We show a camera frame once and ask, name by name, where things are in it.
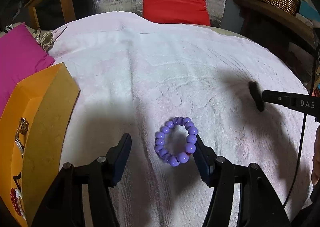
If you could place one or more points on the red pillow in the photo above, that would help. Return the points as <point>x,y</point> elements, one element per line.
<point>176,12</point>

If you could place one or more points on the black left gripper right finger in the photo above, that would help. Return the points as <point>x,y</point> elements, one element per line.
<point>205,159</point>

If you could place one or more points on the silver metal watch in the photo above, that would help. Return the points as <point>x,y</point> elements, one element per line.
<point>22,129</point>

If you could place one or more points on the person right hand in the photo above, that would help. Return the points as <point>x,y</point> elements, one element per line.
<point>315,175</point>

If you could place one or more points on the orange cardboard box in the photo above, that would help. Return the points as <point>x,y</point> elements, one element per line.
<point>46,100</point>

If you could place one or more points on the patterned cloth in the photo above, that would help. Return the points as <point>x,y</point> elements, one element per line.
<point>46,39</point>

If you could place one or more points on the magenta pillow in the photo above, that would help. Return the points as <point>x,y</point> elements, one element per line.
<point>21,57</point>

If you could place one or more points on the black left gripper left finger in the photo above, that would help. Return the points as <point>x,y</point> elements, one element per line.
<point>117,157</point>

